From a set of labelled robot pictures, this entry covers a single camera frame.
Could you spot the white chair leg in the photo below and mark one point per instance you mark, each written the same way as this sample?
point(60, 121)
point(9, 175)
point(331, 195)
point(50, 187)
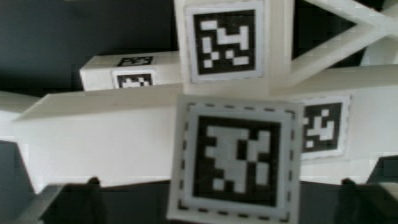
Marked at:
point(130, 70)
point(236, 161)

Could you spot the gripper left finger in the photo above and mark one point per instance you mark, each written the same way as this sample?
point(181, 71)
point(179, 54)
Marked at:
point(68, 204)

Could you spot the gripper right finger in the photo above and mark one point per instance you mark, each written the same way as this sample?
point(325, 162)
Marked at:
point(366, 203)

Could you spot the white chair back part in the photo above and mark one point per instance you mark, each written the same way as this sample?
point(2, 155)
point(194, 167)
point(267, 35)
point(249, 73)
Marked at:
point(96, 135)

